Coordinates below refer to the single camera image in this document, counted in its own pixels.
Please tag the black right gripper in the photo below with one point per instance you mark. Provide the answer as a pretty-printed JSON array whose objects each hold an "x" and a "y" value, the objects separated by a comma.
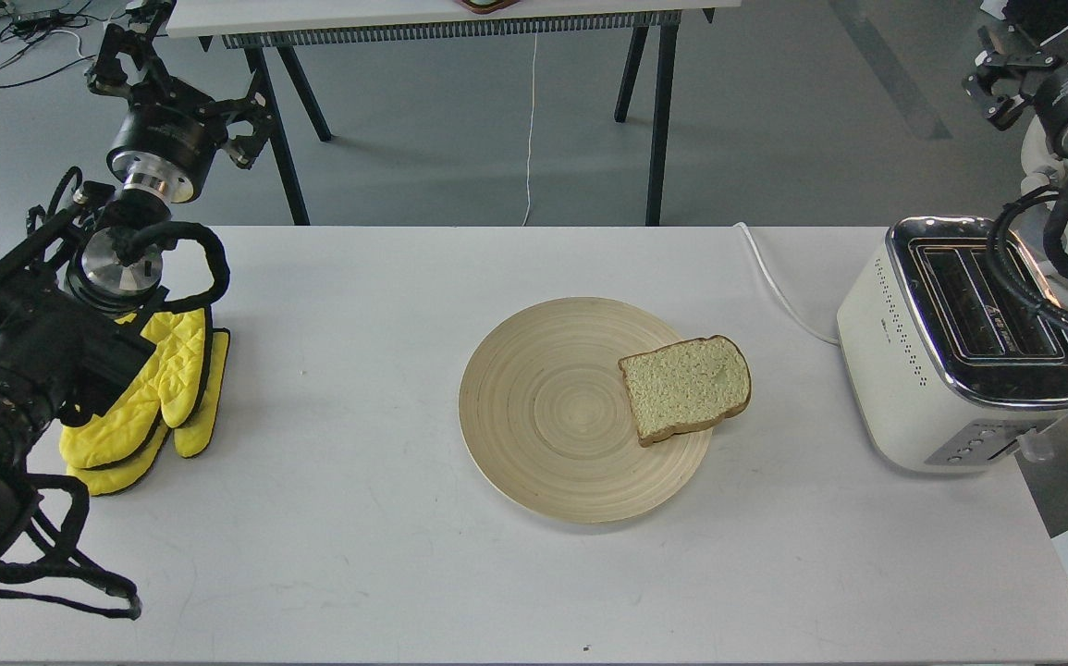
[{"x": 1007, "y": 79}]

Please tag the cream white toaster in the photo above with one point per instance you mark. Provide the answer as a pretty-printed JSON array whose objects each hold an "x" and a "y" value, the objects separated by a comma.
[{"x": 950, "y": 371}]

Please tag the yellow oven mitt lower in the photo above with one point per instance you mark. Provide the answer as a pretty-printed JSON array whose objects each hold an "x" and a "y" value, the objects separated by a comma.
[{"x": 188, "y": 442}]

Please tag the round bamboo plate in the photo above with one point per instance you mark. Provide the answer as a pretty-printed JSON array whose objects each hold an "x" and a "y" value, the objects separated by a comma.
[{"x": 545, "y": 415}]

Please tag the white background table black legs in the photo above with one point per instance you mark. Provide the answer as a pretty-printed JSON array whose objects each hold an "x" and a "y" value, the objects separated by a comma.
[{"x": 254, "y": 26}]

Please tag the yellow oven mitt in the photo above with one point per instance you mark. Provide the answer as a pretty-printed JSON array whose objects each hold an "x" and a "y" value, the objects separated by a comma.
[
  {"x": 166, "y": 392},
  {"x": 188, "y": 442}
]

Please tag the slice of bread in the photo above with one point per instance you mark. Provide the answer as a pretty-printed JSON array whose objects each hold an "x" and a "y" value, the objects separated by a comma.
[{"x": 685, "y": 387}]

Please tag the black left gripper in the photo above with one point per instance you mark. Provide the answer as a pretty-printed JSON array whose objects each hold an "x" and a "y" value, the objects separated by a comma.
[{"x": 166, "y": 145}]

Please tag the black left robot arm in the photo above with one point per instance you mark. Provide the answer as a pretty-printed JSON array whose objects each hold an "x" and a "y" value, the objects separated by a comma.
[{"x": 99, "y": 259}]

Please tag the yellow oven mitt upper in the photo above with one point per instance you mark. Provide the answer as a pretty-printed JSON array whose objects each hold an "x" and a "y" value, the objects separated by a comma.
[{"x": 166, "y": 392}]

